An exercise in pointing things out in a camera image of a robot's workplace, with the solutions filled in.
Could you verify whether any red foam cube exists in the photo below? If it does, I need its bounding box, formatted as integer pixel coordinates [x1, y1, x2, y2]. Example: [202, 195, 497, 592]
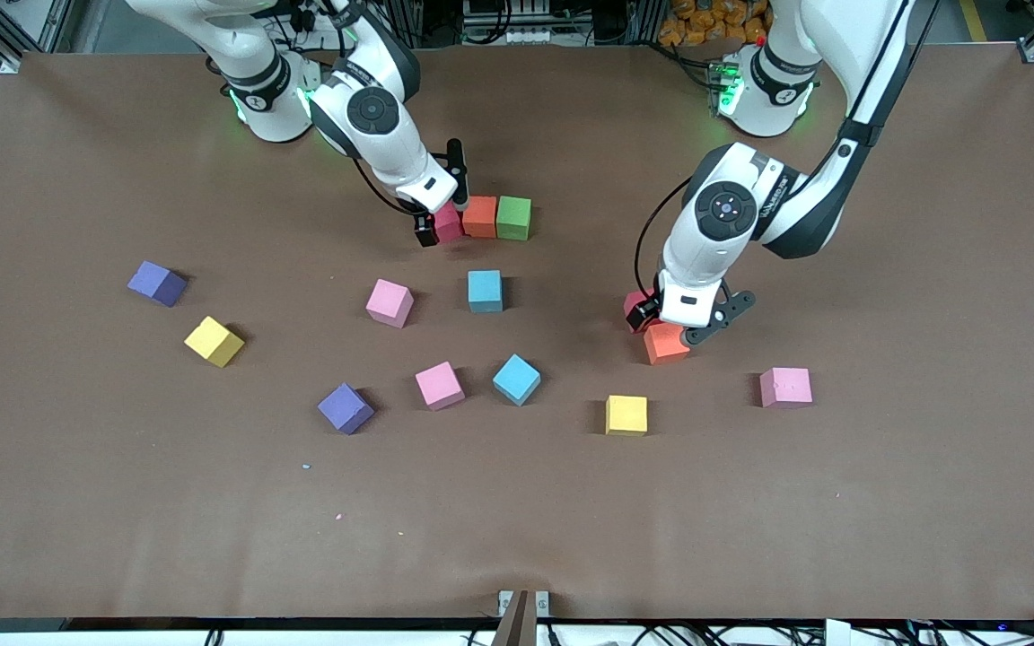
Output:
[623, 289, 662, 335]
[432, 202, 466, 245]

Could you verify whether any orange foam cube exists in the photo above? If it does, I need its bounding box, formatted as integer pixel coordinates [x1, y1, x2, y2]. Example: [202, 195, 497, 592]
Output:
[644, 321, 691, 366]
[463, 196, 498, 239]

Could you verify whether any pink foam cube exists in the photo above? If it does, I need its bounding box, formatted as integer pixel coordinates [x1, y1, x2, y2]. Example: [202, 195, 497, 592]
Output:
[415, 361, 466, 412]
[365, 278, 416, 329]
[759, 367, 813, 410]

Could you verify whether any green foam cube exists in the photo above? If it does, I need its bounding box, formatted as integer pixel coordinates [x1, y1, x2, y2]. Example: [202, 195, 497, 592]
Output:
[496, 196, 533, 241]

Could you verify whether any blue foam cube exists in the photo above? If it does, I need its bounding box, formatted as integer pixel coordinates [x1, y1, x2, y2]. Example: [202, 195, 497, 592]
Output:
[492, 354, 542, 407]
[468, 270, 504, 314]

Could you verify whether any yellow foam cube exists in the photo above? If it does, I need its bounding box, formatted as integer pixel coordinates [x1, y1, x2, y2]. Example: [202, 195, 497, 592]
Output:
[605, 395, 649, 438]
[183, 315, 246, 369]

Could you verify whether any long white socket strip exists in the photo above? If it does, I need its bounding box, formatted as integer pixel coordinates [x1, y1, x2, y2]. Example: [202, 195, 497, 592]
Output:
[481, 25, 563, 45]

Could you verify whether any white power strip with plugs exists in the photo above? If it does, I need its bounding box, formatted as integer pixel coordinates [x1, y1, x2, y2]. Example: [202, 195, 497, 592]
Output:
[293, 3, 347, 37]

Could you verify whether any purple foam cube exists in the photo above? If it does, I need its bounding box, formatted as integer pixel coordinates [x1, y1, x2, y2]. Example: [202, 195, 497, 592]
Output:
[127, 260, 188, 309]
[317, 382, 376, 436]

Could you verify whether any brown paper table cover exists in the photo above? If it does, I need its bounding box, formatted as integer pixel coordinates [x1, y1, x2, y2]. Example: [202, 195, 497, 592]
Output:
[0, 43, 1034, 622]

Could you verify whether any orange snack bag pile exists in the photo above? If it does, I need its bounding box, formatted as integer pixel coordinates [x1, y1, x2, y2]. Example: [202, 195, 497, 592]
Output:
[659, 0, 774, 48]

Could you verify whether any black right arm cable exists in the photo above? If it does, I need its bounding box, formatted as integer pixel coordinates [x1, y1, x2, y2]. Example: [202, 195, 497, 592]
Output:
[354, 160, 421, 218]

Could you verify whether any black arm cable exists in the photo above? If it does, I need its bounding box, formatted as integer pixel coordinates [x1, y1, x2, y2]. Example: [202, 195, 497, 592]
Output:
[632, 0, 942, 301]
[354, 160, 421, 218]

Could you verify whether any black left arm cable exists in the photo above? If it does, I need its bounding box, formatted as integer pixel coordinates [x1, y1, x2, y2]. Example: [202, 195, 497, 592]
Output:
[632, 0, 942, 301]

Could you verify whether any metal bracket with wooden post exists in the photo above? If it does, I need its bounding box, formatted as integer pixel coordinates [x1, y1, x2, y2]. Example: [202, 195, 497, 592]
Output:
[497, 589, 551, 646]

